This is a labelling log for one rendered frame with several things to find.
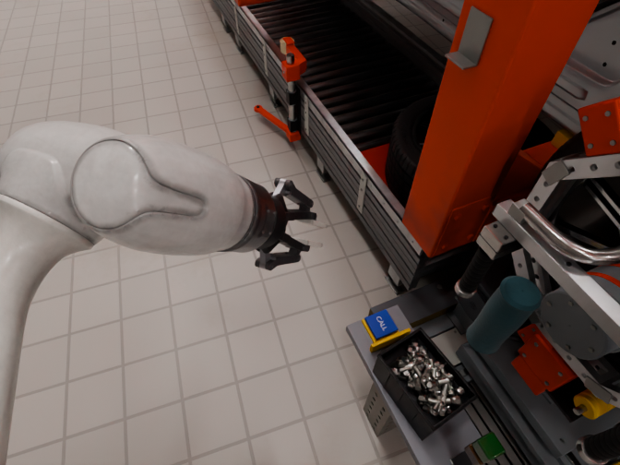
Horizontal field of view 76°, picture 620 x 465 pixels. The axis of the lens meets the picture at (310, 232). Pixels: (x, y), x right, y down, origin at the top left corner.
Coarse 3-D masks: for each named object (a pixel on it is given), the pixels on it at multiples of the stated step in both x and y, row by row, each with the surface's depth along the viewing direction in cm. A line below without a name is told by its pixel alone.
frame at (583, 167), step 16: (560, 160) 77; (576, 160) 75; (592, 160) 72; (608, 160) 69; (544, 176) 82; (560, 176) 79; (576, 176) 76; (592, 176) 73; (608, 176) 70; (544, 192) 84; (560, 192) 85; (544, 208) 87; (512, 256) 99; (528, 256) 95; (528, 272) 96; (544, 272) 97; (544, 288) 98; (544, 336) 97; (560, 352) 94; (576, 368) 91; (592, 368) 88; (608, 368) 88; (592, 384) 87; (608, 384) 85; (608, 400) 85
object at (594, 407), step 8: (584, 392) 94; (576, 400) 95; (584, 400) 93; (592, 400) 92; (600, 400) 92; (576, 408) 93; (584, 408) 93; (592, 408) 91; (600, 408) 91; (608, 408) 92; (592, 416) 92
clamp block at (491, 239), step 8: (488, 224) 72; (496, 224) 71; (480, 232) 73; (488, 232) 71; (496, 232) 70; (504, 232) 70; (480, 240) 74; (488, 240) 72; (496, 240) 70; (504, 240) 69; (512, 240) 69; (488, 248) 72; (496, 248) 70; (504, 248) 70; (512, 248) 72; (520, 248) 74; (496, 256) 72
